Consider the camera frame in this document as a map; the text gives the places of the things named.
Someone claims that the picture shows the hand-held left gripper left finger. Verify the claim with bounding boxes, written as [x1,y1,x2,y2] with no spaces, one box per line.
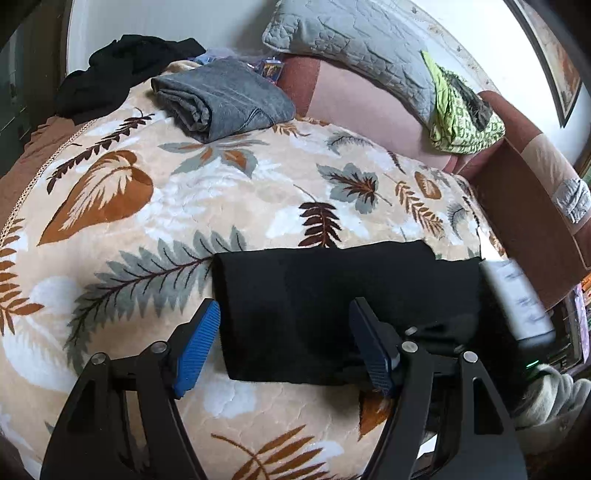
[41,298,221,480]

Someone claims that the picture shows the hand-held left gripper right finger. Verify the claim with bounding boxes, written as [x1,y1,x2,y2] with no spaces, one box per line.
[348,298,529,480]

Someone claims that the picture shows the black pants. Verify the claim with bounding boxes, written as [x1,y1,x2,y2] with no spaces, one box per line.
[211,240,522,387]

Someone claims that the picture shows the person's right forearm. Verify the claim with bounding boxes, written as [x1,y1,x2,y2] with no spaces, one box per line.
[515,364,591,428]

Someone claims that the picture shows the leaf print blanket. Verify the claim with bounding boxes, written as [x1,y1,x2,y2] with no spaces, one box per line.
[0,60,513,480]

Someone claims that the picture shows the brown and beige pillow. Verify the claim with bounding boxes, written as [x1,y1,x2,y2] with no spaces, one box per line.
[480,90,591,224]

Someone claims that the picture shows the green patterned cloth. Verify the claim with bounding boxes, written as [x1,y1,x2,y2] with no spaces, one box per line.
[421,50,506,155]

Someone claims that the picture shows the pink and brown bed sheet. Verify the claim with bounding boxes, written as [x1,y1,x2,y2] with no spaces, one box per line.
[276,54,462,174]

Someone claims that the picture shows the folded grey jeans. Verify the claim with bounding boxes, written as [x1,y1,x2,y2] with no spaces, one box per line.
[151,58,297,144]

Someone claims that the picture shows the colourful printed packet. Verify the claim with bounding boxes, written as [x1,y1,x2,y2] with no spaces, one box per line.
[252,56,284,85]

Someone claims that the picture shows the black clothing pile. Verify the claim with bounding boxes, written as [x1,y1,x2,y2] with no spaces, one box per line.
[54,34,207,124]

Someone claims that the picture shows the grey quilted pillow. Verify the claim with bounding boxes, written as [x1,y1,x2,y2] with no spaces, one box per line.
[262,0,467,134]

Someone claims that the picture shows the framed wall picture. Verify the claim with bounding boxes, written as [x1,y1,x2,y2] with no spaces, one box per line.
[503,0,583,129]

